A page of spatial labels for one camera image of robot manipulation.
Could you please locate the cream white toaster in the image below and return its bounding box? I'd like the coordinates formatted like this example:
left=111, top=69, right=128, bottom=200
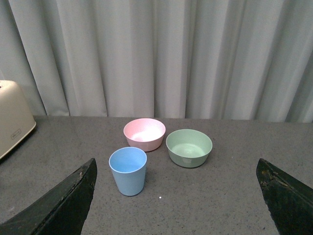
left=0, top=80, right=36, bottom=158

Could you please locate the pink plastic bowl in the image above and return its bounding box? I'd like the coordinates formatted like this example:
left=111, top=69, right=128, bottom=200
left=123, top=118, right=166, bottom=152

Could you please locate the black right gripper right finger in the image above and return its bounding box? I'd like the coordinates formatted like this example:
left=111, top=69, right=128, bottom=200
left=256, top=159, right=313, bottom=235

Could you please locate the grey pleated curtain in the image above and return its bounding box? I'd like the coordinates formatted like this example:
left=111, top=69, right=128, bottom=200
left=0, top=0, right=313, bottom=122

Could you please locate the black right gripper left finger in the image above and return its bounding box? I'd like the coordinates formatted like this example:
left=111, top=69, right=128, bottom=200
left=0, top=158, right=97, bottom=235

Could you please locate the blue plastic cup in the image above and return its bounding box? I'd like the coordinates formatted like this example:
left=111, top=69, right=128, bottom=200
left=109, top=147, right=147, bottom=196

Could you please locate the green plastic bowl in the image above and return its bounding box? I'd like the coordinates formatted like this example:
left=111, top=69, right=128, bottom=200
left=166, top=129, right=213, bottom=168

